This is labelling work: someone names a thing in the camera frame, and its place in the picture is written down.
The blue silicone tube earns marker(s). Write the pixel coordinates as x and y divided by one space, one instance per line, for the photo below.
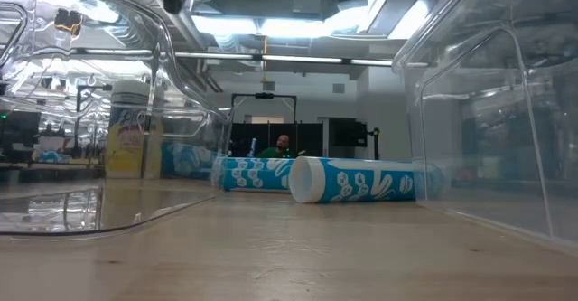
187 161
352 181
257 174

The frosted plastic bin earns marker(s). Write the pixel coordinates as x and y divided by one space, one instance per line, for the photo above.
496 134

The clear narrow plastic bin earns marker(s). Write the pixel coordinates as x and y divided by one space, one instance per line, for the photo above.
68 210

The yellow Lysol wipes canister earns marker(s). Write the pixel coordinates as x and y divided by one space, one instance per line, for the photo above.
128 143

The person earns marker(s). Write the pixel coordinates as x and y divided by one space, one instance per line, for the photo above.
282 145

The black partition panel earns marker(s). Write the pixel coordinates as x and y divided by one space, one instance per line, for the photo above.
311 138

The black computer monitor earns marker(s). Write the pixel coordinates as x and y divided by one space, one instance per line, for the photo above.
18 134
345 131

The long suspended light bar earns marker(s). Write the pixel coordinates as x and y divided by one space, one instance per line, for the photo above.
298 59

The dark background workbench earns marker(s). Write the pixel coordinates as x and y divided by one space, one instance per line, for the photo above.
54 171

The black background gantry frame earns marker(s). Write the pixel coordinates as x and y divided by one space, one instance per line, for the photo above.
264 96

